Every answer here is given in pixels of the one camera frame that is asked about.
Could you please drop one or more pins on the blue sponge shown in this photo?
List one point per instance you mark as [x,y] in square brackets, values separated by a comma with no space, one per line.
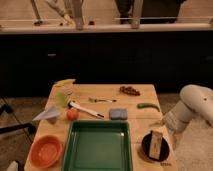
[118,114]

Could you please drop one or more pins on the black stand leg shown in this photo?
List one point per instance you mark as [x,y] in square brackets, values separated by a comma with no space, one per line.
[6,108]

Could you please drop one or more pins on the brown grape cluster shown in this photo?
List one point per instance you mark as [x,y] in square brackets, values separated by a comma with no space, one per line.
[129,91]

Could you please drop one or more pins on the yellow banana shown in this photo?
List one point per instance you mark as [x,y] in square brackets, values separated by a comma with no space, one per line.
[65,82]

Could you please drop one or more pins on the white object at corner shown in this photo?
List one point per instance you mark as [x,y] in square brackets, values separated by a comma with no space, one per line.
[14,166]

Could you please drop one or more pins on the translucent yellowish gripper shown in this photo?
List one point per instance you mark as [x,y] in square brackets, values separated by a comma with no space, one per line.
[160,126]

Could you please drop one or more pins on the orange bowl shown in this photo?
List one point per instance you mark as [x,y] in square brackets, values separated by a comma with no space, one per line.
[45,151]

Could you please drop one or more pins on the silver fork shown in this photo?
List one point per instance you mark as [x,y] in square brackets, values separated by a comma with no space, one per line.
[101,100]

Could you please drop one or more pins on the green chili pepper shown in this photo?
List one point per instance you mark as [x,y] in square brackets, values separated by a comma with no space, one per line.
[148,105]

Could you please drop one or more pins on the green rectangular tray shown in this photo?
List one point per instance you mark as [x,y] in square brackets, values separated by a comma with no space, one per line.
[98,146]

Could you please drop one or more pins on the orange tomato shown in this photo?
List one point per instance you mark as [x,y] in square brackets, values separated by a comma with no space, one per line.
[72,114]

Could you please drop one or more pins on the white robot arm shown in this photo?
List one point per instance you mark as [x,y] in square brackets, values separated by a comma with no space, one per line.
[194,100]

